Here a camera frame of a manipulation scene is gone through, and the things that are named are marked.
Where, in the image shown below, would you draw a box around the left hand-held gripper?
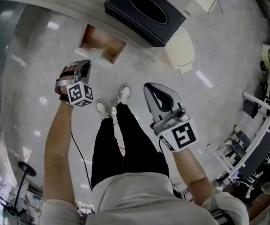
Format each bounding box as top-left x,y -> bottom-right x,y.
54,59 -> 95,107

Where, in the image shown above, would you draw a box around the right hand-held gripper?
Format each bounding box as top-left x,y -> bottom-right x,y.
143,82 -> 198,152

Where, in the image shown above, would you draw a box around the wooden desk drawer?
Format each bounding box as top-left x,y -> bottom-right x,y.
74,24 -> 126,69

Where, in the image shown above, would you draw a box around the person's right forearm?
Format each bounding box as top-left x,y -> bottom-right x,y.
172,146 -> 211,206

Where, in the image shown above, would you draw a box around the person's left forearm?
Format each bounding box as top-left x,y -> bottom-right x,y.
43,101 -> 76,203

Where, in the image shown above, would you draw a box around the person's left hand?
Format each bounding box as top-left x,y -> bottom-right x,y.
59,64 -> 76,86

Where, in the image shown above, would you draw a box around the person's right shoe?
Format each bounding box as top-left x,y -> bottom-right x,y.
116,84 -> 131,105

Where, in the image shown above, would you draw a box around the person's shoe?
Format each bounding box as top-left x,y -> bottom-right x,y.
95,99 -> 112,120
116,84 -> 131,105

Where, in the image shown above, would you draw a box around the person's left shoe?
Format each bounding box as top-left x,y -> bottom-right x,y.
95,99 -> 112,120

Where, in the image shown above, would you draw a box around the cream trash bin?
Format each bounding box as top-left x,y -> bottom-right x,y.
164,28 -> 195,74

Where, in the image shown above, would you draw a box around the person's black trousers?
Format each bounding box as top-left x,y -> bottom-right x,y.
90,102 -> 170,193

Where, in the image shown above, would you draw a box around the grey wooden desk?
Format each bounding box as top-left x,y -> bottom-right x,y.
0,0 -> 160,60

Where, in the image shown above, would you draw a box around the black tissue box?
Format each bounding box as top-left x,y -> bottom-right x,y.
104,0 -> 187,48

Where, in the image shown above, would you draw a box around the person's white shirt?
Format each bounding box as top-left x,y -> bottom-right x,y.
42,172 -> 250,225

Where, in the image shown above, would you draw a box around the white office desk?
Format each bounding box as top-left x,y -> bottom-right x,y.
216,74 -> 270,189

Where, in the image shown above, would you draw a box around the white low cabinet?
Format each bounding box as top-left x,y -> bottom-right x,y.
184,0 -> 223,15

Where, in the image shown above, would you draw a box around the black floor fan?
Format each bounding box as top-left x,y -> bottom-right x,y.
0,161 -> 37,225

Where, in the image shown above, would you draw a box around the thin black stick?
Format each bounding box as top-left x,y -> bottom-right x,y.
211,0 -> 224,13

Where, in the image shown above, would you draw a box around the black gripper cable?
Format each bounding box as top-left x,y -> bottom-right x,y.
69,116 -> 94,192
157,137 -> 165,154

